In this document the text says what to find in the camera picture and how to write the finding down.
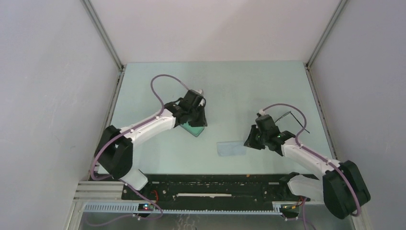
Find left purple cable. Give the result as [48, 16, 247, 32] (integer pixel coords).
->
[83, 74, 191, 228]

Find grey slotted cable duct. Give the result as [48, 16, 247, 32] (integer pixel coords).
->
[83, 202, 288, 215]

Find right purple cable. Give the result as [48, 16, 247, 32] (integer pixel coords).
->
[258, 103, 362, 230]

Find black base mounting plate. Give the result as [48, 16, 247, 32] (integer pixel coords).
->
[140, 174, 302, 210]

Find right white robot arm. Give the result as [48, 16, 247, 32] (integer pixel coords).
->
[244, 114, 371, 219]

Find grey-blue glasses case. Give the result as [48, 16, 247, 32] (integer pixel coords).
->
[180, 123, 205, 137]

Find aluminium frame post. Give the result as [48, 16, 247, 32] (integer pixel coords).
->
[80, 0, 124, 71]
[305, 0, 349, 69]

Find left aluminium frame post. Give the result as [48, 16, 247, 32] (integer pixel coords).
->
[80, 0, 124, 71]

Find right aluminium frame post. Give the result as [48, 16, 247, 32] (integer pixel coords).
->
[305, 0, 349, 69]

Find light blue cleaning cloth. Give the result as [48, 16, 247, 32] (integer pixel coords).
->
[216, 141, 247, 157]

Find black thin-frame sunglasses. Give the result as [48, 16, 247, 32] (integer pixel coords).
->
[275, 111, 304, 128]

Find purple cable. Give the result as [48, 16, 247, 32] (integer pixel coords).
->
[83, 74, 191, 228]
[258, 103, 362, 230]

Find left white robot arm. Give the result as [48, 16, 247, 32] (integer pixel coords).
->
[95, 90, 207, 200]

